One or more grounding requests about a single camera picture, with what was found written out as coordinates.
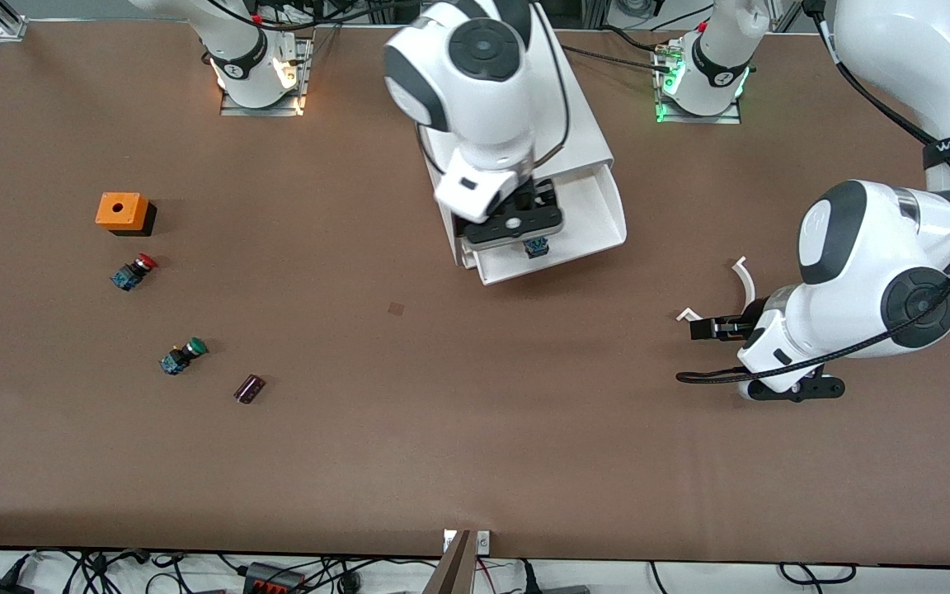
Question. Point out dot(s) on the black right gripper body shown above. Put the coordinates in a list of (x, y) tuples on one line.
[(526, 199)]

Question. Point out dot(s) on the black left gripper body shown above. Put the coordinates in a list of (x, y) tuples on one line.
[(745, 325)]

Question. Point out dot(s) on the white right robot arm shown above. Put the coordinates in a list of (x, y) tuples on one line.
[(483, 91)]

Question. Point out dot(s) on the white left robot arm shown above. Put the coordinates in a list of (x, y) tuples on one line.
[(862, 247)]

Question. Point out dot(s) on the white drawer cabinet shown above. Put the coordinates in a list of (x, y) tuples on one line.
[(590, 140)]

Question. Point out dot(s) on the green push button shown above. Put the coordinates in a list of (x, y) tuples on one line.
[(182, 356)]

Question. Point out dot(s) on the red push button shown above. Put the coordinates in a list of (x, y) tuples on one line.
[(133, 272)]

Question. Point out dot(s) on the white curved plastic piece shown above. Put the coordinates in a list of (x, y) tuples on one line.
[(747, 285)]

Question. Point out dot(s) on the dark red cylindrical capacitor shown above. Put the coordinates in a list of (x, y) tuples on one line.
[(250, 388)]

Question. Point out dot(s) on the black power strip red switches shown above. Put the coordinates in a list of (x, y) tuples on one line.
[(273, 580)]

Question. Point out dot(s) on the black power adapter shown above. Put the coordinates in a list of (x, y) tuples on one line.
[(1, 587)]

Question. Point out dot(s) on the brown wooden post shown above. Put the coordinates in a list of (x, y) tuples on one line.
[(454, 573)]

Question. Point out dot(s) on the orange button enclosure box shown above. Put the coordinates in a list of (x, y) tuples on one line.
[(120, 210)]

